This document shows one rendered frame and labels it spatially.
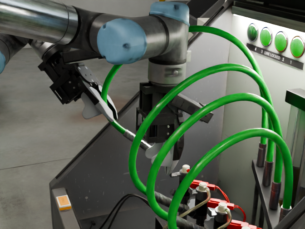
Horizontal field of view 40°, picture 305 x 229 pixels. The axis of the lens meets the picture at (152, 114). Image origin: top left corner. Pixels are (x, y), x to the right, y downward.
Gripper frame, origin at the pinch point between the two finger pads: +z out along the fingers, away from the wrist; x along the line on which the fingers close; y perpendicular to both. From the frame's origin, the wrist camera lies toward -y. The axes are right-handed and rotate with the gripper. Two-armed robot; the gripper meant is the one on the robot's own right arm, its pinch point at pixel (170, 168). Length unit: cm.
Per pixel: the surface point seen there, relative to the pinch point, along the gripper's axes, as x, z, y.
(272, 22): -8.6, -29.7, -28.2
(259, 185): 7.7, 3.2, -18.2
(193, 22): -304, 20, -160
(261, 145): 0.7, -2.8, -22.9
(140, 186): 8.8, -2.3, 10.3
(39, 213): -163, 114, 13
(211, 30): -4.7, -29.1, -10.0
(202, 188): 8.9, 0.6, -3.2
